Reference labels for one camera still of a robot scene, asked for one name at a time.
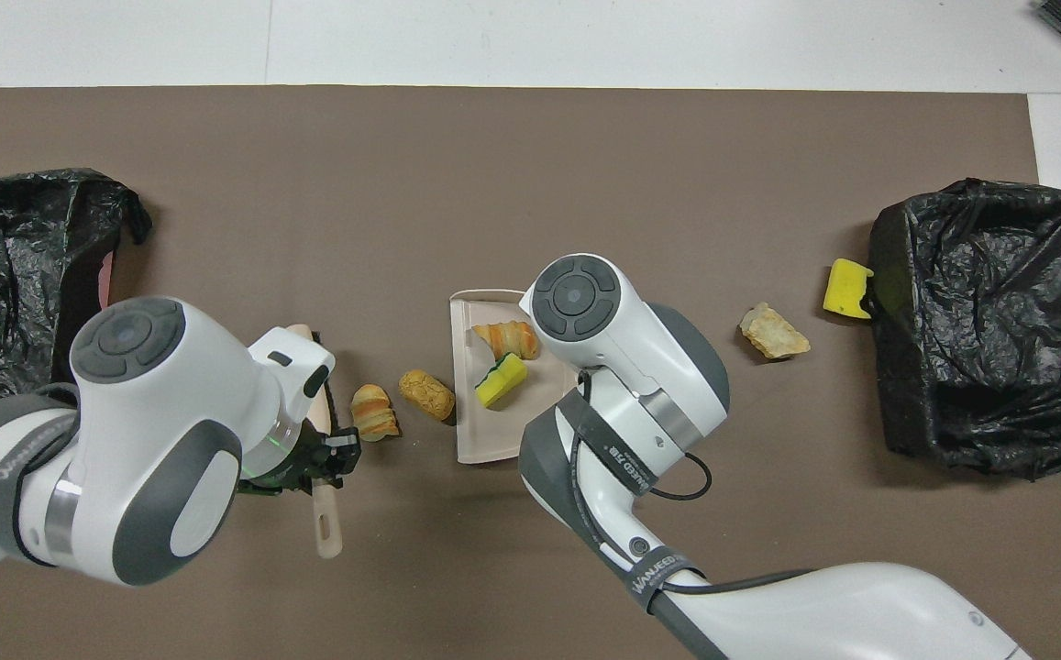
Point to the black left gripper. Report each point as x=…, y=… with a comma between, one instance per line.
x=296, y=463

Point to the small striped bread bun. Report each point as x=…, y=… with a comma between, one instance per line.
x=374, y=412

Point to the beige hand brush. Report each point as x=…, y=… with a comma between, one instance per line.
x=328, y=522

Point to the brown bread roll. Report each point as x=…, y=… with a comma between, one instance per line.
x=427, y=394

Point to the beige plastic dustpan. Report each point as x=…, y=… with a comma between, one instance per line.
x=475, y=422

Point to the yellow sponge wedge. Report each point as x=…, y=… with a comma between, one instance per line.
x=498, y=383

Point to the long twisted croissant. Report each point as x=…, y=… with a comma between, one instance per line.
x=512, y=339

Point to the yellow sponge block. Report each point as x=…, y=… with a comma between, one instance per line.
x=846, y=289

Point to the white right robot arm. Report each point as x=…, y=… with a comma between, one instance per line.
x=622, y=339

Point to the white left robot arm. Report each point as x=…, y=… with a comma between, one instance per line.
x=154, y=412

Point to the black bag lined pink bin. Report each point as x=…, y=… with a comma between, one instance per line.
x=7, y=257

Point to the brown table mat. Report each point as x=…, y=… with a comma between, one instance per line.
x=493, y=183

